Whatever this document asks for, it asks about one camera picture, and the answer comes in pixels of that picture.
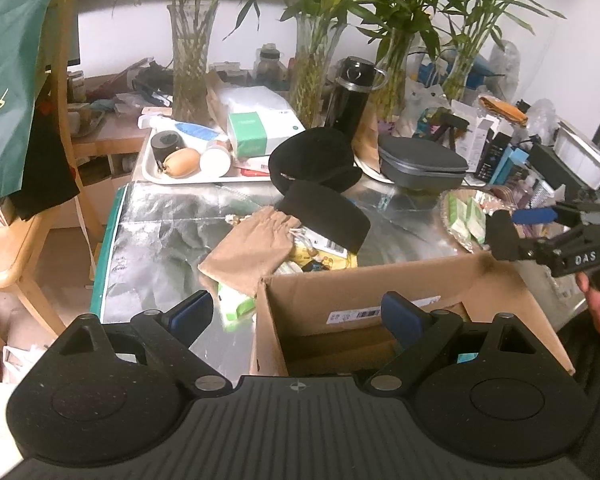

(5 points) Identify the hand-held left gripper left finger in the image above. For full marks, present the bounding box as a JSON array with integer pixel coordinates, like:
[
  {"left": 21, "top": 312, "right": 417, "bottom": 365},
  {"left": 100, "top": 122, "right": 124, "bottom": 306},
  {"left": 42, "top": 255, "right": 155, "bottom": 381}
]
[{"left": 55, "top": 290, "right": 233, "bottom": 397}]

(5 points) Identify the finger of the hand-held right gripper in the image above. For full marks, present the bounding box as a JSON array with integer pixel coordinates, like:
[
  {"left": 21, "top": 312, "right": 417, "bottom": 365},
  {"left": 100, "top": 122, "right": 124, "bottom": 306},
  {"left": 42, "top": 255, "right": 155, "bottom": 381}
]
[
  {"left": 511, "top": 201, "right": 600, "bottom": 226},
  {"left": 487, "top": 209, "right": 593, "bottom": 262}
]

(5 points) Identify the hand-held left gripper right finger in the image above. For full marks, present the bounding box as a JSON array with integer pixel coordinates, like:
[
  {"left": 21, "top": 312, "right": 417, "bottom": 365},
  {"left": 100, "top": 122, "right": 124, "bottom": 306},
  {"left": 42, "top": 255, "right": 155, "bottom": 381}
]
[{"left": 366, "top": 291, "right": 548, "bottom": 393}]

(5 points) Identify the brown drawstring pouch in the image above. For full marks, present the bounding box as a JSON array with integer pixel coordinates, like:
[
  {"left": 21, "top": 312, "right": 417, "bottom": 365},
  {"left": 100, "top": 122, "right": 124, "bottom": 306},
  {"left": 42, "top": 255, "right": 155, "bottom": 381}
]
[{"left": 198, "top": 208, "right": 302, "bottom": 297}]

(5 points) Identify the cardboard box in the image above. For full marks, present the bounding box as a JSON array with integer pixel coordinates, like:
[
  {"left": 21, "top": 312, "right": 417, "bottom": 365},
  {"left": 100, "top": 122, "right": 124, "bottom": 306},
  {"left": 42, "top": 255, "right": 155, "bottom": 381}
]
[{"left": 250, "top": 252, "right": 576, "bottom": 378}]

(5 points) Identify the green white sachet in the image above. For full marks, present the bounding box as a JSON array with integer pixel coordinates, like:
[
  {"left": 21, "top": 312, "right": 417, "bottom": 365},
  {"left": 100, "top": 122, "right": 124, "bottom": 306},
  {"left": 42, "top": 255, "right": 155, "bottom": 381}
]
[
  {"left": 464, "top": 200, "right": 487, "bottom": 241},
  {"left": 448, "top": 195, "right": 469, "bottom": 234}
]

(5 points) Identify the green wet wipes packet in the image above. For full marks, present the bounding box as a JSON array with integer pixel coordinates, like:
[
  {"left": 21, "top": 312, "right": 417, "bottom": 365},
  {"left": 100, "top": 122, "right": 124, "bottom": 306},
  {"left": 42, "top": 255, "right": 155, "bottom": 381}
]
[{"left": 215, "top": 280, "right": 258, "bottom": 331}]

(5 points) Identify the blue carton box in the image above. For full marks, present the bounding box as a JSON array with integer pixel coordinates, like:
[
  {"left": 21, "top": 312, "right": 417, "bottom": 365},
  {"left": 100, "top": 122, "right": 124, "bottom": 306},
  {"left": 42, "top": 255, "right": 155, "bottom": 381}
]
[{"left": 495, "top": 147, "right": 531, "bottom": 187}]

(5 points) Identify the black carton box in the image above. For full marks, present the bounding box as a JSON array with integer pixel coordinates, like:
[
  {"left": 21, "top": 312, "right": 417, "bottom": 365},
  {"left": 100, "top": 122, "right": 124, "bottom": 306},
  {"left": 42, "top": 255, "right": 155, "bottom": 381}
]
[{"left": 475, "top": 132, "right": 514, "bottom": 184}]

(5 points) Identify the white plastic tub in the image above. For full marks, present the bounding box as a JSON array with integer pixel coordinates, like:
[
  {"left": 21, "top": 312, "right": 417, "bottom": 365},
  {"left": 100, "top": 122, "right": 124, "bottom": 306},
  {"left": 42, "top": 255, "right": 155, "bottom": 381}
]
[{"left": 552, "top": 120, "right": 600, "bottom": 191}]

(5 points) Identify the yellow printed packet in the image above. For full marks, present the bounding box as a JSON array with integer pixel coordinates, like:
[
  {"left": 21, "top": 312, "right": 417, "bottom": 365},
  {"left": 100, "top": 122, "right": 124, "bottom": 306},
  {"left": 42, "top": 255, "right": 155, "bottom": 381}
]
[{"left": 275, "top": 246, "right": 358, "bottom": 277}]

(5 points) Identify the white labelled packet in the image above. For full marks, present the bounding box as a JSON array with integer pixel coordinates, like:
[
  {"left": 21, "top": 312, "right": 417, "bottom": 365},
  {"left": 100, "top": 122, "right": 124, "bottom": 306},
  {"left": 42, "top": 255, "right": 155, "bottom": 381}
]
[{"left": 307, "top": 229, "right": 356, "bottom": 262}]

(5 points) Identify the white carton box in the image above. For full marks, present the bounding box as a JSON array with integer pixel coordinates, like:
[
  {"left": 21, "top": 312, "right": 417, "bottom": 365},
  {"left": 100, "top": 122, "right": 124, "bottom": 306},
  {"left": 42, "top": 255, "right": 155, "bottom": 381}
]
[{"left": 451, "top": 100, "right": 501, "bottom": 173}]

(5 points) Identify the orange yellow cloth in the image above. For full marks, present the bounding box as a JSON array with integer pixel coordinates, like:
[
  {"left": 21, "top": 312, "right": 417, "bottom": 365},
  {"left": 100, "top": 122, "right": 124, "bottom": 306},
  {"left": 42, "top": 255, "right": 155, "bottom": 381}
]
[{"left": 480, "top": 95, "right": 529, "bottom": 124}]

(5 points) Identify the grey zip case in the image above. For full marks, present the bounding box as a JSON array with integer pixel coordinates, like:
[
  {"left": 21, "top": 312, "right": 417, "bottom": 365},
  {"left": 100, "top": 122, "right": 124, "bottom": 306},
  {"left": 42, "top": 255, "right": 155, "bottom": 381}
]
[{"left": 377, "top": 134, "right": 470, "bottom": 189}]

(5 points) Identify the small black tripod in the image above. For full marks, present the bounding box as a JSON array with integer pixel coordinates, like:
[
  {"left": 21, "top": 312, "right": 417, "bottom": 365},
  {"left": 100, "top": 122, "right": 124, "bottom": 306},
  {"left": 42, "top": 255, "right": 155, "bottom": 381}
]
[{"left": 430, "top": 112, "right": 469, "bottom": 152}]

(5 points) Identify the blue plastic object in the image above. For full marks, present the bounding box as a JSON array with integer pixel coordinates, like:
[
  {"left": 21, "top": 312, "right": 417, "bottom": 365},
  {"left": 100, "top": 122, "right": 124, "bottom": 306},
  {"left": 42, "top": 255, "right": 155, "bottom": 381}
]
[{"left": 420, "top": 52, "right": 497, "bottom": 87}]

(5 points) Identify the white jar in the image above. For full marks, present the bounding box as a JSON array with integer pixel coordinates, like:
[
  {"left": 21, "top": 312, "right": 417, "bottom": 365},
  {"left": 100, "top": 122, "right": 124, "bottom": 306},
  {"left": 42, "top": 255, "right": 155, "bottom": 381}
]
[{"left": 199, "top": 140, "right": 232, "bottom": 177}]

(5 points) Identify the clear plastic bag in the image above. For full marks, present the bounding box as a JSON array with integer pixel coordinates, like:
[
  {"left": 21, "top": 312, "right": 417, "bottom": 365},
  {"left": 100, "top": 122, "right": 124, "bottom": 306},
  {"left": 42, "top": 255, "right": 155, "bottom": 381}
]
[{"left": 490, "top": 40, "right": 522, "bottom": 97}]

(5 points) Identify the white printed plastic bag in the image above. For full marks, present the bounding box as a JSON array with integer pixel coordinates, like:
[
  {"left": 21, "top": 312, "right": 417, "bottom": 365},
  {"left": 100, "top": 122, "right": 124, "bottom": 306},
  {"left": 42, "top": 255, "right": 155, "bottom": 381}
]
[{"left": 397, "top": 77, "right": 453, "bottom": 139}]

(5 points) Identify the black tape roll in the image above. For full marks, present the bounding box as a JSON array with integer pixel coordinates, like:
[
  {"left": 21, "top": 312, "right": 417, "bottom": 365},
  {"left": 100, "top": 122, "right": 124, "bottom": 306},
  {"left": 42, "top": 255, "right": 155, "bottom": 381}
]
[{"left": 150, "top": 130, "right": 183, "bottom": 162}]

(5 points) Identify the blue white packet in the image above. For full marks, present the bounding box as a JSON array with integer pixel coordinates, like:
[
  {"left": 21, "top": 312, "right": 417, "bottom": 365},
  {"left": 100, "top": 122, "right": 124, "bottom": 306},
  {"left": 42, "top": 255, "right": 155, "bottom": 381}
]
[{"left": 172, "top": 121, "right": 228, "bottom": 144}]

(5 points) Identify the green white tissue box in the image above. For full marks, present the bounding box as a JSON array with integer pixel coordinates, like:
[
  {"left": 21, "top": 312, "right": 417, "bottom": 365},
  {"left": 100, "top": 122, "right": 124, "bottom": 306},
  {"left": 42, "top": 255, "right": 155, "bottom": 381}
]
[{"left": 227, "top": 111, "right": 306, "bottom": 157}]

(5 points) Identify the wooden chair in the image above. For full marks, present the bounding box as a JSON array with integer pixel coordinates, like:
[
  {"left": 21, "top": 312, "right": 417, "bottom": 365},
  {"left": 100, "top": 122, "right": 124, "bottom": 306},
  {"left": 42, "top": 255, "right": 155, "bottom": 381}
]
[{"left": 0, "top": 0, "right": 106, "bottom": 341}]

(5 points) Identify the wooden side table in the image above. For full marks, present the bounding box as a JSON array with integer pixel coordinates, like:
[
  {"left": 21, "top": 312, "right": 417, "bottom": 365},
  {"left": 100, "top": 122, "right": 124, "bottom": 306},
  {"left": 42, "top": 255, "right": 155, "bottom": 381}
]
[{"left": 67, "top": 67, "right": 153, "bottom": 221}]

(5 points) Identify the glass bottle vase with bamboo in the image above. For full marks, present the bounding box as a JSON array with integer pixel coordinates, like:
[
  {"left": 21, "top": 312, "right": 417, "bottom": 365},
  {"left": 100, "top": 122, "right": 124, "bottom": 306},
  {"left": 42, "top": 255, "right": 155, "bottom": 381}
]
[{"left": 365, "top": 0, "right": 461, "bottom": 122}]

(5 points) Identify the white plastic bottle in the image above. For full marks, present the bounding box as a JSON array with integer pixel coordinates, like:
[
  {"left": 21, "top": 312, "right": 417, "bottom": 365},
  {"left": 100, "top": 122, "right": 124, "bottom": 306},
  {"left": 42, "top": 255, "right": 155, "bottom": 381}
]
[{"left": 138, "top": 109, "right": 181, "bottom": 131}]

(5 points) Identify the black cloth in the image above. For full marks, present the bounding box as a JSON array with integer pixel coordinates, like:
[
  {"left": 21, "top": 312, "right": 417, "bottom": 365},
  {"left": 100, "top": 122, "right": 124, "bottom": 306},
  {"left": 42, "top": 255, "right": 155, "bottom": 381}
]
[{"left": 10, "top": 105, "right": 81, "bottom": 222}]

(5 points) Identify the black thermos bottle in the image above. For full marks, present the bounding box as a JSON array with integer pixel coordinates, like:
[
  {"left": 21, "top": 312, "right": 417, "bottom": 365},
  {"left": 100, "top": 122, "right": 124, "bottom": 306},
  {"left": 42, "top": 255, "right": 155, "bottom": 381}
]
[{"left": 325, "top": 56, "right": 388, "bottom": 142}]

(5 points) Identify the brown paper bag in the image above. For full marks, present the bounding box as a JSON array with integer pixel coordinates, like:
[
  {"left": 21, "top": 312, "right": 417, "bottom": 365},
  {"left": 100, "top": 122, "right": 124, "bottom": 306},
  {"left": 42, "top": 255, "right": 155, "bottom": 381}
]
[{"left": 205, "top": 71, "right": 232, "bottom": 128}]

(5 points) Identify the white plastic package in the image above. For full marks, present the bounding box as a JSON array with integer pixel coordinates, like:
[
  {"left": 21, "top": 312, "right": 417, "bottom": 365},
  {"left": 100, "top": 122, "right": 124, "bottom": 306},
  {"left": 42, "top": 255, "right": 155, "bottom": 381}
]
[{"left": 215, "top": 85, "right": 293, "bottom": 122}]

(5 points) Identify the dark lidded jar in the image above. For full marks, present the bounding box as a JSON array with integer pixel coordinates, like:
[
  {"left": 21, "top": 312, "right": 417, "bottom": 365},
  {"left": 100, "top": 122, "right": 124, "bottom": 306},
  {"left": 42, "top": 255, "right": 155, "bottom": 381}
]
[{"left": 255, "top": 42, "right": 287, "bottom": 84}]

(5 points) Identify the green cloth bag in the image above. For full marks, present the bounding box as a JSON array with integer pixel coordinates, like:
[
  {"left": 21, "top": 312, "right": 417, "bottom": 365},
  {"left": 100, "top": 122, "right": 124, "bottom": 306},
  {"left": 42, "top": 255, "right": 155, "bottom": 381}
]
[{"left": 0, "top": 0, "right": 66, "bottom": 206}]

